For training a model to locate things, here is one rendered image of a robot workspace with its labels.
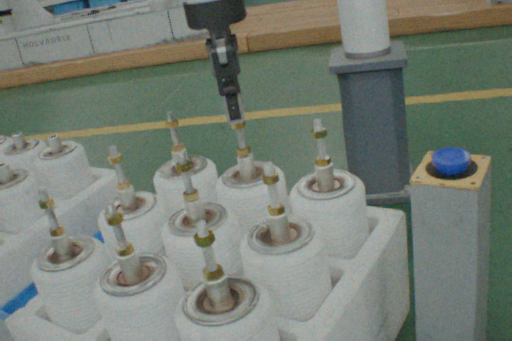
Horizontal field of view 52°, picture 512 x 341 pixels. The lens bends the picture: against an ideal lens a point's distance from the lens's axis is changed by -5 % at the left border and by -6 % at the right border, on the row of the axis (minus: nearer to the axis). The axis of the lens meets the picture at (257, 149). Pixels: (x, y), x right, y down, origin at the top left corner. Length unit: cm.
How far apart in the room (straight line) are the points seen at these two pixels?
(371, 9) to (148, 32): 187
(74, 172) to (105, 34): 189
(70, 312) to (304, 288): 28
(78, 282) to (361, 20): 67
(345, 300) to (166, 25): 224
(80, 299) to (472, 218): 44
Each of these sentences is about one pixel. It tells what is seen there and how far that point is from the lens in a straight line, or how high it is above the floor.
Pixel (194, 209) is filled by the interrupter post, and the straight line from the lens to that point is 66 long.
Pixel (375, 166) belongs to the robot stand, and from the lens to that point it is 111.
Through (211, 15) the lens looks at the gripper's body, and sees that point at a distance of 65.
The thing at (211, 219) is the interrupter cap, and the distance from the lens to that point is 67.
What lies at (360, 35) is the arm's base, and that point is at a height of 35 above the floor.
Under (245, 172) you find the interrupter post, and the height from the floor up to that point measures 26.
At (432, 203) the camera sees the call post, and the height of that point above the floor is 29.
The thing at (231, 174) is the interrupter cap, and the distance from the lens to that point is 76.
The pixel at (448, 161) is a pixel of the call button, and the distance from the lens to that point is 56.
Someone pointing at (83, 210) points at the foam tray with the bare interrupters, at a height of 16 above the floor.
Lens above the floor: 58
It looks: 23 degrees down
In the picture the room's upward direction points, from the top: 11 degrees counter-clockwise
